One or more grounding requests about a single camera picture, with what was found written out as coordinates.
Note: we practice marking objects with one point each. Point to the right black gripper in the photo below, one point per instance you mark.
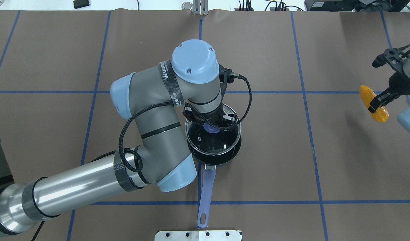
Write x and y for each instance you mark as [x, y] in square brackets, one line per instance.
[401, 82]

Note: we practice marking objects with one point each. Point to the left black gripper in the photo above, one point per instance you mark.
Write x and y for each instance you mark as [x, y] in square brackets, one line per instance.
[215, 117]

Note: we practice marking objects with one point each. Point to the yellow corn cob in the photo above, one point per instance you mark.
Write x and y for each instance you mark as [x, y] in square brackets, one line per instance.
[374, 107]

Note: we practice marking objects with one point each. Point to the glass lid with blue knob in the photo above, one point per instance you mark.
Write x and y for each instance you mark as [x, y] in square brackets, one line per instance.
[207, 141]

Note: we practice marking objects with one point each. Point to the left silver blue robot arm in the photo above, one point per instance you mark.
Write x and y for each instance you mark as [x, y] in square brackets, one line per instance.
[152, 148]

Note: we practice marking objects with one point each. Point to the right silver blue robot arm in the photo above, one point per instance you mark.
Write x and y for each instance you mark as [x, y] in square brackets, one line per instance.
[399, 82]

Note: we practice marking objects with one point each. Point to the dark blue saucepan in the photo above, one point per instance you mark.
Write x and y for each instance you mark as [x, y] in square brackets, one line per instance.
[208, 175]

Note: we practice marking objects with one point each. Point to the brown paper table mat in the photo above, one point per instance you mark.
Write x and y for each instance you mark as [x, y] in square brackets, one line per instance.
[313, 164]

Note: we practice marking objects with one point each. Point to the small metal cylinder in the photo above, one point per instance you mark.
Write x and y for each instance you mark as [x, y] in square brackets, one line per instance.
[187, 5]

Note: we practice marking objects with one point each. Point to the small black square device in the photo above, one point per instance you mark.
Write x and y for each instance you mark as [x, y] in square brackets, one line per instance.
[77, 4]

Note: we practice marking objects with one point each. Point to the aluminium frame post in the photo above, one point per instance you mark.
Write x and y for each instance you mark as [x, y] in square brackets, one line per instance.
[200, 7]

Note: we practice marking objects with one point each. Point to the white pedestal base plate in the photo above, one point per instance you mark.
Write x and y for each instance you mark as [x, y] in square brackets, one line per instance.
[199, 235]

